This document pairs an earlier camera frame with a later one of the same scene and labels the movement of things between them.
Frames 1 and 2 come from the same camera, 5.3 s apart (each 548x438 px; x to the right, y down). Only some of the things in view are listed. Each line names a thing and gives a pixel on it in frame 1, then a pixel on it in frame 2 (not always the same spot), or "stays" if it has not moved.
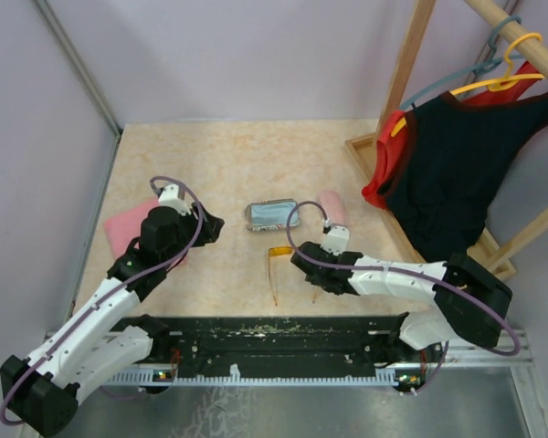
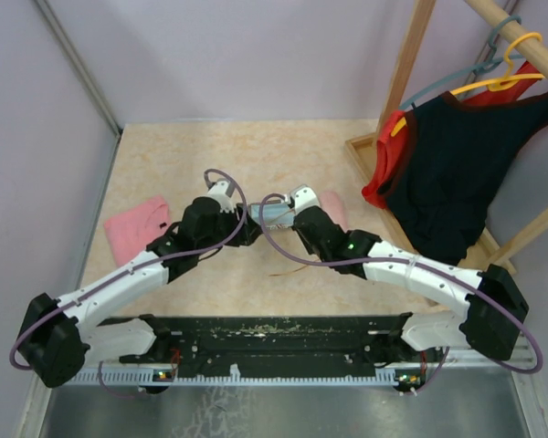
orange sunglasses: x=275 y=251 → x=279 y=275
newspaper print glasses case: x=271 y=214 stays
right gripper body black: x=315 y=281 → x=324 y=255
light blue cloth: x=271 y=213 stays
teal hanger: x=490 y=62 stays
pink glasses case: x=333 y=207 stays
